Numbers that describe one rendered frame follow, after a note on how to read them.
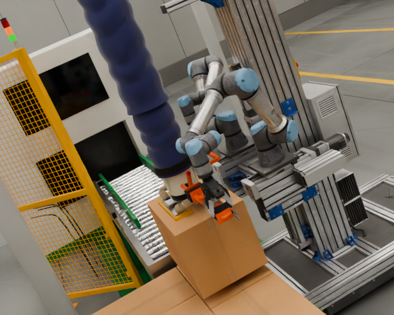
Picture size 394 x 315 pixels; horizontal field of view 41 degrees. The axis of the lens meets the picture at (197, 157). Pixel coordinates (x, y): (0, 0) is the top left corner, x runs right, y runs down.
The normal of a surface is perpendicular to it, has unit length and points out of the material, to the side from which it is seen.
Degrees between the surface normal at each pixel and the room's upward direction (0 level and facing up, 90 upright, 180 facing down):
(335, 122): 90
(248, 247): 90
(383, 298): 0
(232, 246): 90
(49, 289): 90
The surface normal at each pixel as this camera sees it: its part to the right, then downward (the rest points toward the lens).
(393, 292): -0.37, -0.87
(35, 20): 0.32, 0.20
